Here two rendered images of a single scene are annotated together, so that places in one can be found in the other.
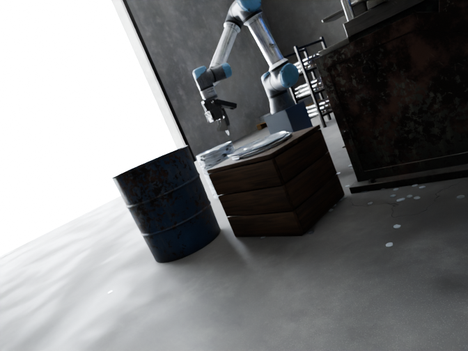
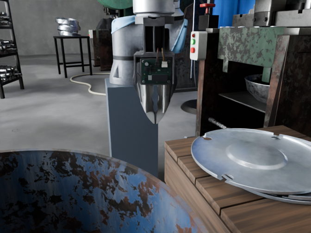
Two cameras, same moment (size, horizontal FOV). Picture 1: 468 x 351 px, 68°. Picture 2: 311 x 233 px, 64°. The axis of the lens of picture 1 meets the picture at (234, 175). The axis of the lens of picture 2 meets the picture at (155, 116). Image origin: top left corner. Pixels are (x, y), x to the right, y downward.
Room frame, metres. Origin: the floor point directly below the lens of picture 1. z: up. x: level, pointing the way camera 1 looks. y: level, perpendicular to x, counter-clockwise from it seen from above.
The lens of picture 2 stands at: (1.62, 0.40, 0.64)
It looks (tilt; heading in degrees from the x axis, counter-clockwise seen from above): 19 degrees down; 294
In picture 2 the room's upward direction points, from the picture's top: straight up
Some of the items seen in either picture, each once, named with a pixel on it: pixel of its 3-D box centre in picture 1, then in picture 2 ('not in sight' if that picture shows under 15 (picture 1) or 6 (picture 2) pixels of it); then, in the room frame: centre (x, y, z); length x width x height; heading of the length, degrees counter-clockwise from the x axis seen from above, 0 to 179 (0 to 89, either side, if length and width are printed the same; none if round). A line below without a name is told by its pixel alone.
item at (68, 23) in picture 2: not in sight; (71, 46); (4.21, -2.53, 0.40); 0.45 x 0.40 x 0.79; 147
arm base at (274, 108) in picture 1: (280, 101); (129, 68); (2.09, -0.42, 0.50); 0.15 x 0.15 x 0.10
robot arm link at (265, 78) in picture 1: (274, 82); (130, 35); (2.08, -0.43, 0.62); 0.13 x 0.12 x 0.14; 19
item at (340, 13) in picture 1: (355, 19); (262, 8); (1.66, -0.80, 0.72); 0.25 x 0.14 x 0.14; 45
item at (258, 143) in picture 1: (256, 143); (255, 153); (1.61, -0.15, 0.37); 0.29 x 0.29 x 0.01
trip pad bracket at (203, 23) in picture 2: not in sight; (208, 33); (1.92, -0.98, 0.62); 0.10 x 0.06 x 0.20; 135
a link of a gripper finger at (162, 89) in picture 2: (223, 127); (162, 105); (1.80, -0.05, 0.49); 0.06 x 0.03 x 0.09; 113
